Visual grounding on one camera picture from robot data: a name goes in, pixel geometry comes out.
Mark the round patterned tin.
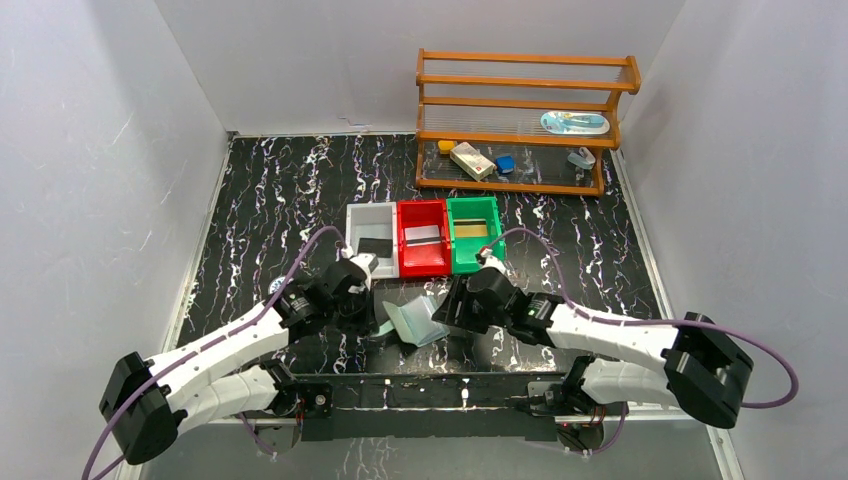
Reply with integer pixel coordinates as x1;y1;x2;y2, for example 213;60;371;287
268;276;290;295

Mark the white tape dispenser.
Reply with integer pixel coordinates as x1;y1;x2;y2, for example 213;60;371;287
567;147;597;170

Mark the gold card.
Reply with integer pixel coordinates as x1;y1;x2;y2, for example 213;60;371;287
453;223;489;239

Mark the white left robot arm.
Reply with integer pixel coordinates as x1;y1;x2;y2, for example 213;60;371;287
99;253;378;465

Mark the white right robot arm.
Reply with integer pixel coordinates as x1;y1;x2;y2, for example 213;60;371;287
432;267;753;429

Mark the black card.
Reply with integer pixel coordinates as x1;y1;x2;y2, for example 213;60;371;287
357;237;394;259

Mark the small yellow block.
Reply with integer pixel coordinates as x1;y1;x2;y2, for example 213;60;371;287
437;140;457;155

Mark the small blue block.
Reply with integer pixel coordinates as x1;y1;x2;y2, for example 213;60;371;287
495;155;515;175

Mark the orange wooden shelf rack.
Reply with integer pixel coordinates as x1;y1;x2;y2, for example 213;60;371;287
415;49;642;197

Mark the aluminium frame rail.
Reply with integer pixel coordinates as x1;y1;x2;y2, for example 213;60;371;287
127;374;729;427

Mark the white cardboard box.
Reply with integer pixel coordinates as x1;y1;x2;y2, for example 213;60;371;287
449;142;496;182

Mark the white plastic bin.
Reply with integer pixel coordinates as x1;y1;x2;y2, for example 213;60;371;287
345;202;400;279

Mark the green plastic bin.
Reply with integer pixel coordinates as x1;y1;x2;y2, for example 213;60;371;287
446;196;503;275

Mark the silver grey card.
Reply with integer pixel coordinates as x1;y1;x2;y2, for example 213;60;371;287
403;225;443;247

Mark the teal packaged tool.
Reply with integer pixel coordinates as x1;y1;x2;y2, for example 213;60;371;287
540;111;610;136

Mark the red plastic bin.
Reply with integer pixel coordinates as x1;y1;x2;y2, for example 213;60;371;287
396;199;452;279

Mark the grey-green card holder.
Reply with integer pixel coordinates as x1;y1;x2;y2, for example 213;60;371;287
372;295;449;347

